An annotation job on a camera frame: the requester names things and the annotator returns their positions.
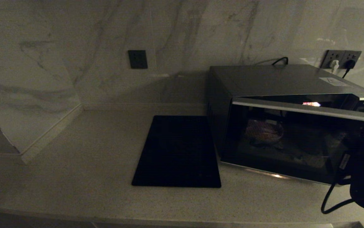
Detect grey double wall outlet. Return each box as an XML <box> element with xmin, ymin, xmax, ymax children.
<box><xmin>321</xmin><ymin>50</ymin><xmax>362</xmax><ymax>70</ymax></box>

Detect black blank wall panel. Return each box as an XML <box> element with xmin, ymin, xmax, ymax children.
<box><xmin>128</xmin><ymin>50</ymin><xmax>148</xmax><ymax>69</ymax></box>

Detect purple plate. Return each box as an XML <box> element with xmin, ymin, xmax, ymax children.
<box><xmin>245</xmin><ymin>120</ymin><xmax>285</xmax><ymax>145</ymax></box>

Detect black power plug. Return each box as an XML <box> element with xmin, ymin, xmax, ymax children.
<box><xmin>342</xmin><ymin>60</ymin><xmax>357</xmax><ymax>79</ymax></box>

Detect black glass induction cooktop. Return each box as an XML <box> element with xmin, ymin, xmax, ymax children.
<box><xmin>131</xmin><ymin>115</ymin><xmax>222</xmax><ymax>188</ymax></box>

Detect silver microwave oven body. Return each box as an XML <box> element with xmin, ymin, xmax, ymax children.
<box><xmin>208</xmin><ymin>65</ymin><xmax>364</xmax><ymax>155</ymax></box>

